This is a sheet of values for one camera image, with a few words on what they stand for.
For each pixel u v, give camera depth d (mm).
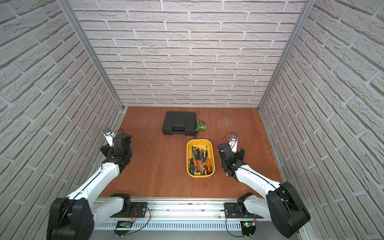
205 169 852
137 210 727
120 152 634
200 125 1082
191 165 871
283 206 406
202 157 917
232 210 731
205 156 915
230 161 668
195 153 897
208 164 877
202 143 941
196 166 865
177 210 758
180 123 1023
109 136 682
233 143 740
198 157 905
